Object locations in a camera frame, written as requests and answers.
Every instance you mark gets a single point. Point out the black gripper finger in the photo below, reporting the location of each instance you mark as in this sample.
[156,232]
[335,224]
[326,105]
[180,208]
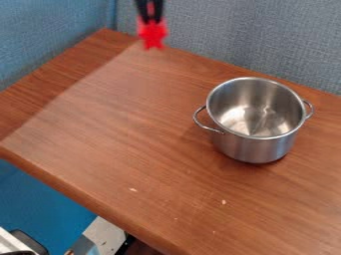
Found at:
[160,9]
[142,4]

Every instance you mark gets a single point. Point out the red star-shaped block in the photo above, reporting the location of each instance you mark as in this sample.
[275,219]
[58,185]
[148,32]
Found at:
[153,32]

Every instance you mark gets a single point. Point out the stainless steel pot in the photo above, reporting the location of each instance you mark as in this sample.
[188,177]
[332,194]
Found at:
[253,115]

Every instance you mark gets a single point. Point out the white grey box under table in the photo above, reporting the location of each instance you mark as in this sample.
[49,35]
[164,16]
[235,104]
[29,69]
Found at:
[101,239]

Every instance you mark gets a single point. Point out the black white device corner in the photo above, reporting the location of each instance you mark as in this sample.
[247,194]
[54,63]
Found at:
[18,243]

